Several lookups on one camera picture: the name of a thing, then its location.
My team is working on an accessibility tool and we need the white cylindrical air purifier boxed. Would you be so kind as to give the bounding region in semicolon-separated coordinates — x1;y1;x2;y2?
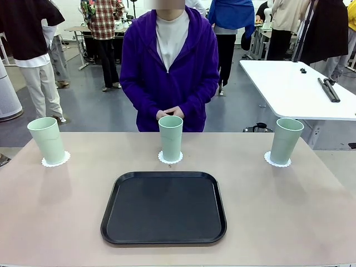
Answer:
0;58;24;122

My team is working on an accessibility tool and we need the person in blue jacket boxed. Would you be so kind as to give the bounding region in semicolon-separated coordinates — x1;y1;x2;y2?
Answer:
207;0;256;96

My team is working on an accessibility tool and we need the person in black coat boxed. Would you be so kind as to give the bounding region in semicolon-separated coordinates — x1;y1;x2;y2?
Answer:
300;0;350;83

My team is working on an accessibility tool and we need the black electric kettle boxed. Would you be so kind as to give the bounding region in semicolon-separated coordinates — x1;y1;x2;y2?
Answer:
243;122;273;133

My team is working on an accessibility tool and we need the person's left forearm purple sleeve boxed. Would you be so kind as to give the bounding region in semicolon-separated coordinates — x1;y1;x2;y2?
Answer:
179;82;220;115

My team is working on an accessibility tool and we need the person in grey trousers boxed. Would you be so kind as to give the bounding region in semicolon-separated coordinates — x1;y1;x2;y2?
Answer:
41;18;70;87

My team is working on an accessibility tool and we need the person's right forearm purple sleeve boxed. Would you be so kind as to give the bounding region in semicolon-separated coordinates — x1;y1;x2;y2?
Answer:
120;82;162;117

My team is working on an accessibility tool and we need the person in white shirt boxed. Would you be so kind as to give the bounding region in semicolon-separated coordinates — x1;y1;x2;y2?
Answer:
185;0;207;19

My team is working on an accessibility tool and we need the black hanging bag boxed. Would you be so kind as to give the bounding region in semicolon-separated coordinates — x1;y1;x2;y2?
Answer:
240;26;254;51

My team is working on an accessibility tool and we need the person in beige top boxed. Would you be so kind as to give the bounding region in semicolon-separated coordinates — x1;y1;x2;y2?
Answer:
266;0;309;61

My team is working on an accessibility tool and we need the person in plaid shirt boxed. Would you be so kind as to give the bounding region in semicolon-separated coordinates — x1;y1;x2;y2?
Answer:
80;0;125;92

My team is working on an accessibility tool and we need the grey background desk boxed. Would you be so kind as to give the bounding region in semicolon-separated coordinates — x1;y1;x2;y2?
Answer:
64;25;94;70

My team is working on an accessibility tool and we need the person's left hand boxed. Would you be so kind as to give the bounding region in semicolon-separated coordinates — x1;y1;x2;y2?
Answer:
166;106;185;119

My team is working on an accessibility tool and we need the white scalloped paper coaster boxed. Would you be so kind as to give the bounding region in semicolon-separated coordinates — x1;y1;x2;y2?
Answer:
263;151;292;169
157;150;184;165
41;150;71;168

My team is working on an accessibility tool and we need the person in purple hoodie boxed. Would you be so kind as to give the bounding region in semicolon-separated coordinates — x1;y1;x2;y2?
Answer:
119;5;220;132

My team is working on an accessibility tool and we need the light green tall cup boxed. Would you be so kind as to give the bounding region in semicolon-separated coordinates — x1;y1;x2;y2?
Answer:
158;116;184;162
269;117;304;165
27;117;66;165

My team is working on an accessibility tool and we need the black plastic serving tray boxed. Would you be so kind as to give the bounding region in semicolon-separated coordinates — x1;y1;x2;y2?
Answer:
100;171;228;245

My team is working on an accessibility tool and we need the white folding table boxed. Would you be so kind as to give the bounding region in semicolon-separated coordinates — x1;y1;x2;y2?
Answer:
239;59;356;148

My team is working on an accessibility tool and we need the black stand pole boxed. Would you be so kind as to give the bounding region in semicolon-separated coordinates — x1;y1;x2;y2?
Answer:
291;0;319;62

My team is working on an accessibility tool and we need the black folded tripod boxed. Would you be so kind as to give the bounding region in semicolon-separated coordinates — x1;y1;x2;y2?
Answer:
318;77;341;102

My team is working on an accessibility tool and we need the person in yellow top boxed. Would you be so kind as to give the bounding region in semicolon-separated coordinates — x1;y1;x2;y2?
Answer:
347;0;356;70

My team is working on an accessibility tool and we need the person in black shirt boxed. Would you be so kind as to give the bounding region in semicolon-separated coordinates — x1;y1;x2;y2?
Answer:
0;0;67;125

